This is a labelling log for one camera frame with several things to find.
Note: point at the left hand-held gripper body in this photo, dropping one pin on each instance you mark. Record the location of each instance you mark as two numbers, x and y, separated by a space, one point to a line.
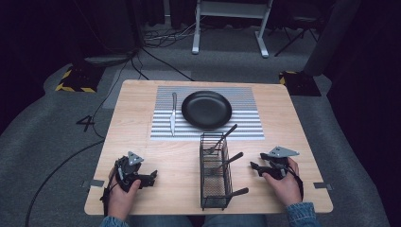
126 171

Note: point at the black yellow striped base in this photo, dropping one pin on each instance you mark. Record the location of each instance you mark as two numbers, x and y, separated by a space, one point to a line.
301 83
78 80

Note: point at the white table frame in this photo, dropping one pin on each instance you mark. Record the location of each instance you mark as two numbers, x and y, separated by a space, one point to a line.
231 9

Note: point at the silver table knife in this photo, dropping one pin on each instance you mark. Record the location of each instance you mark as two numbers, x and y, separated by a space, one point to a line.
173 118

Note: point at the grey stand base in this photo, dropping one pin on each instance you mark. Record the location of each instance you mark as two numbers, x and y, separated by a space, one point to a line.
108 60

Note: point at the person's right hand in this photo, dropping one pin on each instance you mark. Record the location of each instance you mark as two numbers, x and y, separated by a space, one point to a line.
285 189

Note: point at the grey striped placemat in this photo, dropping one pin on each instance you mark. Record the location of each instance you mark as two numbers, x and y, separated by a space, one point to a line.
246 126

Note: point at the black tripod stand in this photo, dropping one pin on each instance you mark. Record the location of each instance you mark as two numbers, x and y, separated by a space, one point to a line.
296 34

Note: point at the grey slanted column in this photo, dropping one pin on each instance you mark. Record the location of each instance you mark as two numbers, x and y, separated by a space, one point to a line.
331 34

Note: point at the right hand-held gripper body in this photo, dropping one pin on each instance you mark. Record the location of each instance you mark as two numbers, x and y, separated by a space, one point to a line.
279 162

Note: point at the black round plate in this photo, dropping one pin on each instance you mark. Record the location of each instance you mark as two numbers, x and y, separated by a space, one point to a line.
206 109

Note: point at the person's left hand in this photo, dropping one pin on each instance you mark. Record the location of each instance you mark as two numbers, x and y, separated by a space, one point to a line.
121 201

